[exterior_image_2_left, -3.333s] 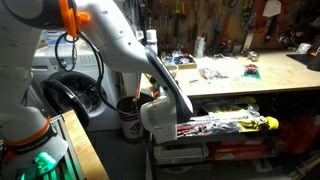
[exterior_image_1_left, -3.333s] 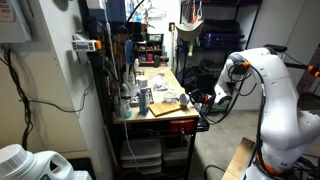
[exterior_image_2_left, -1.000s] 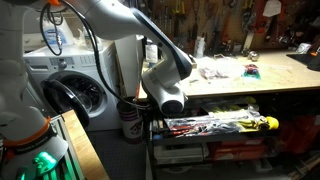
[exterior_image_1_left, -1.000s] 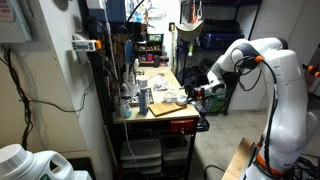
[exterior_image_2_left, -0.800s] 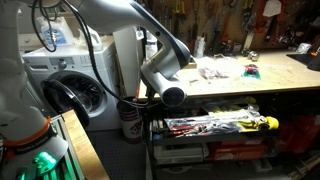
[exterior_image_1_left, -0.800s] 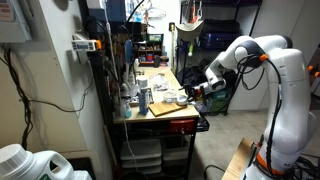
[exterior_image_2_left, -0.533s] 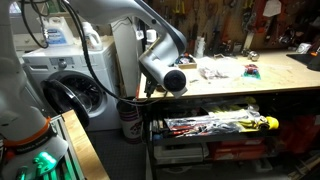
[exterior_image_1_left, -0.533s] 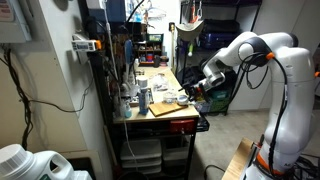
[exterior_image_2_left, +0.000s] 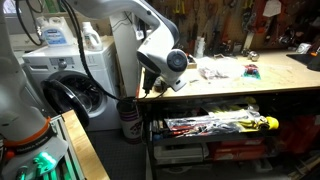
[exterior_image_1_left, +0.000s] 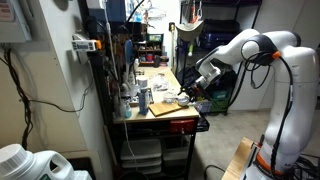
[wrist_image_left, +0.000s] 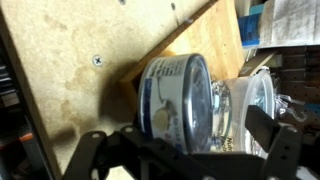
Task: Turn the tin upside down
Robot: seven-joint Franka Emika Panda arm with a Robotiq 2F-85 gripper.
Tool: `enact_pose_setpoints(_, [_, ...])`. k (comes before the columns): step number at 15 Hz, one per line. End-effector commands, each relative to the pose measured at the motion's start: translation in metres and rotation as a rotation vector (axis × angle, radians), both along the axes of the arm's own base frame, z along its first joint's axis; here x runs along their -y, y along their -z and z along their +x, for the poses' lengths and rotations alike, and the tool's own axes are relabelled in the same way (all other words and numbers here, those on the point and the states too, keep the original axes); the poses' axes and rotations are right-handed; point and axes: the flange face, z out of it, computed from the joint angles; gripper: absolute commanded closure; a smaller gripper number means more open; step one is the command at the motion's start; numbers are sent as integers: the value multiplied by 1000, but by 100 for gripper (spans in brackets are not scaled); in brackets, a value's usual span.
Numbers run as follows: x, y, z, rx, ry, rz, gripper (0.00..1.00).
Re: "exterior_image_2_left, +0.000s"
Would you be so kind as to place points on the yellow tool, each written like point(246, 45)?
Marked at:
point(268, 123)

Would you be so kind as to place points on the white box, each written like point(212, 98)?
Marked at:
point(180, 154)

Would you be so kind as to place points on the red box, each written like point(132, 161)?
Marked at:
point(238, 150)

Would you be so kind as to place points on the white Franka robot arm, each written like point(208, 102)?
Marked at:
point(160, 40)

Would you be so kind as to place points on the white purple bucket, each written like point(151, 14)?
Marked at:
point(130, 123)

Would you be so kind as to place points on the black frame wooden workbench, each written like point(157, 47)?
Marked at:
point(283, 86)

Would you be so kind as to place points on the silver tin can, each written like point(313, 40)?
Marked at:
point(161, 85)

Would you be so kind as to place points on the black mat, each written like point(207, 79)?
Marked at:
point(306, 60)

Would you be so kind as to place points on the plastic bag of tools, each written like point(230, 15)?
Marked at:
point(206, 123)

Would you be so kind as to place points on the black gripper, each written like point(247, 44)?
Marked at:
point(149, 80)

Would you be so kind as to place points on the red green package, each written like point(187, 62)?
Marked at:
point(251, 71)

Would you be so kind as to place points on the white paper sheet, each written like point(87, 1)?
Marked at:
point(272, 8)

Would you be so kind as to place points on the clear plastic bag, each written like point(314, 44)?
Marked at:
point(220, 68)

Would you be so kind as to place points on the green clamps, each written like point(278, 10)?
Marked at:
point(43, 166)

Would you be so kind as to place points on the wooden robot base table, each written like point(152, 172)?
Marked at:
point(85, 150)

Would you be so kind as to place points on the open black tool drawer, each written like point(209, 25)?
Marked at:
point(186, 136)

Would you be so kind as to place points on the white jug blue label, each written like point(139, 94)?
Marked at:
point(55, 31)

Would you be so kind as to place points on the small white bottle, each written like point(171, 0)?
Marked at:
point(199, 47)

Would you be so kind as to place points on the pegboard with tools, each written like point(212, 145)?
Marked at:
point(233, 23)

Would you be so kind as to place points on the round shiny metal object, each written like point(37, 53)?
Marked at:
point(253, 56)

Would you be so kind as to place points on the white washing machine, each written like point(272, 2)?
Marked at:
point(96, 66)

